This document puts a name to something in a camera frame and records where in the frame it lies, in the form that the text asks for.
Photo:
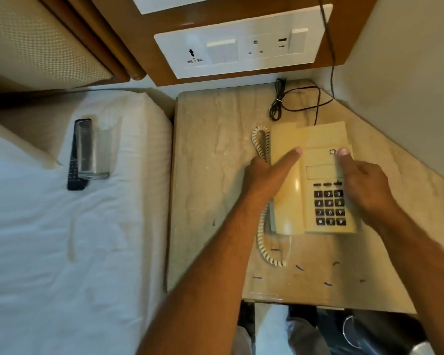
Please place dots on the person's right hand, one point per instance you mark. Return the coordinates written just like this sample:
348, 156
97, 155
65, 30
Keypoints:
368, 188

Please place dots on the person's left hand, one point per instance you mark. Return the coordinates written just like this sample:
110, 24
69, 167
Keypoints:
261, 181

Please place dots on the beige telephone handset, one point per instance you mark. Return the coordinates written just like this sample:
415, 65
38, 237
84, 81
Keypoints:
288, 207

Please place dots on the beige telephone base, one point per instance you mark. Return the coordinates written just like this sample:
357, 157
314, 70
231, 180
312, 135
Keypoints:
323, 173

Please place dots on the person's left forearm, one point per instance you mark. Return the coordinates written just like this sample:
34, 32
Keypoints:
207, 277

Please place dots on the person's right forearm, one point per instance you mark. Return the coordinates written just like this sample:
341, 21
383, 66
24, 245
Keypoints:
425, 262

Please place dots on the mattress with white sheet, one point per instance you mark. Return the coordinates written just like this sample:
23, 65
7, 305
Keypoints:
140, 129

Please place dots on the black waste bin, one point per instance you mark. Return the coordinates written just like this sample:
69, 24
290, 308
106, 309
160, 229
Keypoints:
384, 334

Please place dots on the person's grey trousers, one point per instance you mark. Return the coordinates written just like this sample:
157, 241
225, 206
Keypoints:
303, 336

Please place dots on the clear drinking glass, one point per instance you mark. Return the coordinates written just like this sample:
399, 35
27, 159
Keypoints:
96, 151

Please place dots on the black remote control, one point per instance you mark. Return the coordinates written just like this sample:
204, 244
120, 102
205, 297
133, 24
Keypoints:
73, 173

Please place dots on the white duvet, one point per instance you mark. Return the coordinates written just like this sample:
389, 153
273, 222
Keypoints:
59, 255

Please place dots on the beige padded headboard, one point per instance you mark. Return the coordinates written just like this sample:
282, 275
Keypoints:
33, 40

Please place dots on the white switch socket panel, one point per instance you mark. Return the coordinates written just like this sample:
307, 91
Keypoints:
244, 44

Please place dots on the brown wooden wall panel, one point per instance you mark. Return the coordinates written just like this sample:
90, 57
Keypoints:
144, 44

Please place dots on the brown wooden headboard frame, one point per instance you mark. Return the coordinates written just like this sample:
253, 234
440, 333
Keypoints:
107, 44

